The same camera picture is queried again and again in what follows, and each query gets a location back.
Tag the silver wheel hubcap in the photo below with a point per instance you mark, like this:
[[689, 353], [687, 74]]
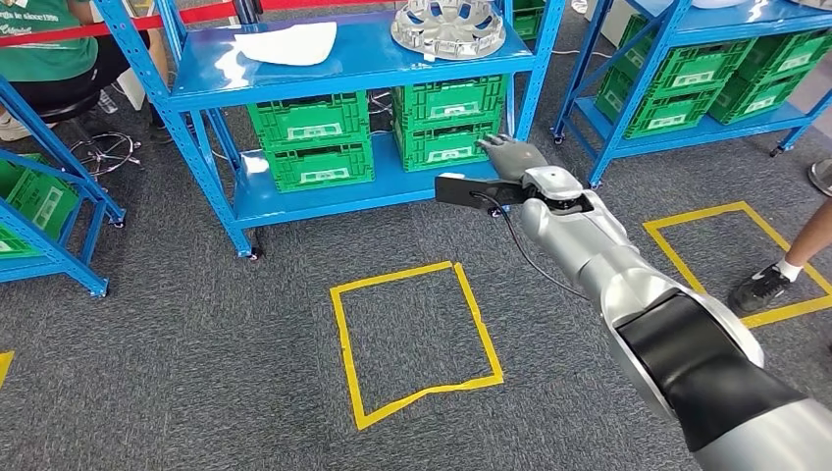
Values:
[[448, 29]]

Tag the blue metal shelf rack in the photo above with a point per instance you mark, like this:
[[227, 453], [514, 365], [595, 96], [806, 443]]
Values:
[[26, 270], [364, 65], [610, 149]]

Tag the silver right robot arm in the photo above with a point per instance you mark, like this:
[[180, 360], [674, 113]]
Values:
[[650, 279]]

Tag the white curved plastic panel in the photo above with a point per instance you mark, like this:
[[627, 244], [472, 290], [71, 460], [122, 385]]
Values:
[[286, 44], [718, 3]]

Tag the red barrier belt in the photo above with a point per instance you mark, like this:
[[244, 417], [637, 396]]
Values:
[[97, 29]]

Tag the stool with chrome base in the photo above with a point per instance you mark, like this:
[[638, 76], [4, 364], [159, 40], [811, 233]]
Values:
[[104, 153], [380, 110]]

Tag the black stanchion post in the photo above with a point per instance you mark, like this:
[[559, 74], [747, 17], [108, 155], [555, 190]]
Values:
[[247, 6]]

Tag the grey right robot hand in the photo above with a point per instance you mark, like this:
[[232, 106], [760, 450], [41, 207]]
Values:
[[517, 159]]

